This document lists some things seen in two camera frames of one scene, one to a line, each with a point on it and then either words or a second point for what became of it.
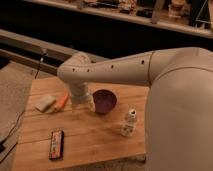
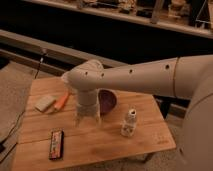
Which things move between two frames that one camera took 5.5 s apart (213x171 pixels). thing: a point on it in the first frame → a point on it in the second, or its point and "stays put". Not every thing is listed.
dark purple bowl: x=105 y=100 stays put
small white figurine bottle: x=128 y=127 stays put
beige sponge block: x=45 y=102 stays put
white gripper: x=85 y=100 → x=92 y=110
